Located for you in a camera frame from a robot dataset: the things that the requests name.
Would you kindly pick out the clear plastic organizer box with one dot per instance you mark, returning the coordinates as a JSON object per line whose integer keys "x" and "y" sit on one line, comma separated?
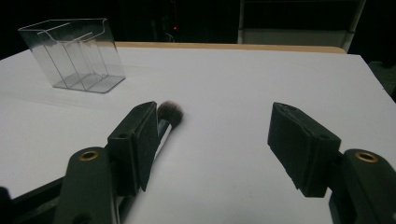
{"x": 74, "y": 56}

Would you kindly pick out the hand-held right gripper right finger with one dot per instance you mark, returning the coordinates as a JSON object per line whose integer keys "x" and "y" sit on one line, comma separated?
{"x": 308, "y": 149}

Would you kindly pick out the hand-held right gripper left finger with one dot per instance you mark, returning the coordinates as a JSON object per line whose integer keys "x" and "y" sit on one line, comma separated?
{"x": 130, "y": 146}

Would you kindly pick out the metal stand frame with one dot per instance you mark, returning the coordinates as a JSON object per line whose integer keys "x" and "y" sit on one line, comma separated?
{"x": 299, "y": 31}

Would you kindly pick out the makeup brush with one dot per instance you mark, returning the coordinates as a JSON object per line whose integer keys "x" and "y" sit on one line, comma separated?
{"x": 170, "y": 115}

